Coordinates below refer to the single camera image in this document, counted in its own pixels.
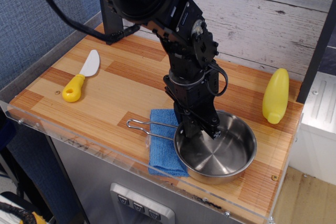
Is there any stainless steel pot with handle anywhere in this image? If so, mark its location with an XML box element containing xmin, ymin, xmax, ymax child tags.
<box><xmin>126</xmin><ymin>110</ymin><xmax>258</xmax><ymax>185</ymax></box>

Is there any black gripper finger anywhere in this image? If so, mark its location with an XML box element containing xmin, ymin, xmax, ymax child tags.
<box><xmin>183</xmin><ymin>116</ymin><xmax>202</xmax><ymax>137</ymax></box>
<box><xmin>174</xmin><ymin>103</ymin><xmax>184</xmax><ymax>124</ymax></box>

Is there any yellow handled toy knife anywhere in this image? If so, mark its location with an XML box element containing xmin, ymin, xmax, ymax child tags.
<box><xmin>62</xmin><ymin>49</ymin><xmax>100</xmax><ymax>102</ymax></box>

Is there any black braided cable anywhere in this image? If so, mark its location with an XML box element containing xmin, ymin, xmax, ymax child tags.
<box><xmin>31</xmin><ymin>0</ymin><xmax>141</xmax><ymax>42</ymax></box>

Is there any yellow plastic bottle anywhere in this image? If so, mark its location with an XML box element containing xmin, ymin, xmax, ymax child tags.
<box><xmin>262</xmin><ymin>68</ymin><xmax>289</xmax><ymax>124</ymax></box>

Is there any yellow object bottom left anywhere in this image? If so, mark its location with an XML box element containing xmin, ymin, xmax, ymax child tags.
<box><xmin>32</xmin><ymin>212</ymin><xmax>47</xmax><ymax>224</ymax></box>

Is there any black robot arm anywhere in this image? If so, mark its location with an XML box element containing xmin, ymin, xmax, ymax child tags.
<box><xmin>109</xmin><ymin>0</ymin><xmax>221</xmax><ymax>138</ymax></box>

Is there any blue folded cloth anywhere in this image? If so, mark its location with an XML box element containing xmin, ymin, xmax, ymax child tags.
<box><xmin>149</xmin><ymin>109</ymin><xmax>188</xmax><ymax>177</ymax></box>

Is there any clear acrylic front guard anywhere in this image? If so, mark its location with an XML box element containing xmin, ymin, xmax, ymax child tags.
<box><xmin>1</xmin><ymin>102</ymin><xmax>274</xmax><ymax>223</ymax></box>

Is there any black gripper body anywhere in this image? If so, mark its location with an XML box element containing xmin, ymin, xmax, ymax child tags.
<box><xmin>163</xmin><ymin>73</ymin><xmax>221</xmax><ymax>139</ymax></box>

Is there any white side cabinet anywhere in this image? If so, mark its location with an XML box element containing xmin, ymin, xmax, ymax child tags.
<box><xmin>289</xmin><ymin>72</ymin><xmax>335</xmax><ymax>184</ymax></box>

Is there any dark grey vertical post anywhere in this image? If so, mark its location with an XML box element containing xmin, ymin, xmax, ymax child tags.
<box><xmin>100</xmin><ymin>0</ymin><xmax>125</xmax><ymax>45</ymax></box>

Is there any dark right vertical post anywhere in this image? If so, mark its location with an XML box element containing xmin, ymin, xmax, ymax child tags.
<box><xmin>296</xmin><ymin>0</ymin><xmax>335</xmax><ymax>104</ymax></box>

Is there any silver button control panel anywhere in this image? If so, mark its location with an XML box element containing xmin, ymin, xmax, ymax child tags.
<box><xmin>110</xmin><ymin>183</ymin><xmax>175</xmax><ymax>223</ymax></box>

